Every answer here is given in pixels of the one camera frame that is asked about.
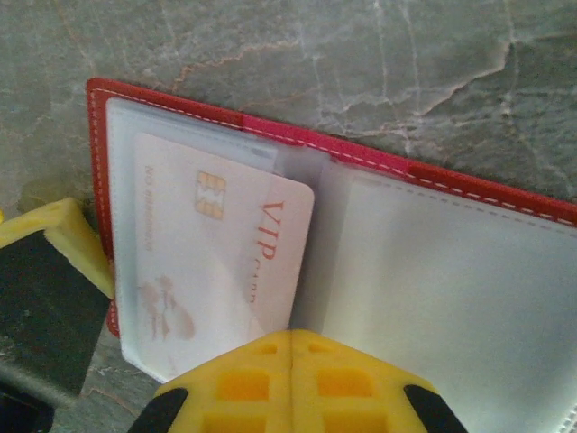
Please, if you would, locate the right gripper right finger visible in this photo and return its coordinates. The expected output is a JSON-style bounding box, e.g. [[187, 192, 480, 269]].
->
[[291, 328, 471, 433]]

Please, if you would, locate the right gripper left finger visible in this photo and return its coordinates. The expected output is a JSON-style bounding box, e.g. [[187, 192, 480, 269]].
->
[[128, 328, 294, 433]]

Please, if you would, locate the red card holder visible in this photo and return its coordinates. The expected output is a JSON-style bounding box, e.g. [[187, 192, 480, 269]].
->
[[85, 77, 577, 433]]

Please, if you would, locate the white VIP credit card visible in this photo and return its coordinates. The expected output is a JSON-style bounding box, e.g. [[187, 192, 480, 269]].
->
[[133, 130, 316, 382]]

